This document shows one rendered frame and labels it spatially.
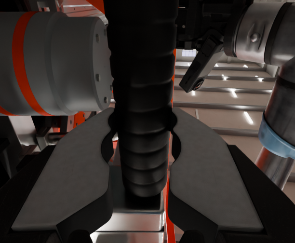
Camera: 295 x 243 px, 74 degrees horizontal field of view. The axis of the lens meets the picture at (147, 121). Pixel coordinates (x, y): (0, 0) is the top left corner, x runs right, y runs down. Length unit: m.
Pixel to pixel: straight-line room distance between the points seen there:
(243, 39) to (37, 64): 0.25
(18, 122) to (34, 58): 0.16
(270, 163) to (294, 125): 0.33
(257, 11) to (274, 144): 0.18
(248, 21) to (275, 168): 0.42
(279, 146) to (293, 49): 0.13
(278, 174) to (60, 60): 0.57
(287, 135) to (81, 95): 0.27
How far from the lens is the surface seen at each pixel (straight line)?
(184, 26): 0.35
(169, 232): 3.03
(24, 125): 0.40
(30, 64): 0.26
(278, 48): 0.29
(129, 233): 0.18
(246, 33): 0.30
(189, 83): 0.38
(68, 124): 0.54
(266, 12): 0.31
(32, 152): 0.38
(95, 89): 0.25
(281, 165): 0.63
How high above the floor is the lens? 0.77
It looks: 31 degrees up
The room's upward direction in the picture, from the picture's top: 180 degrees clockwise
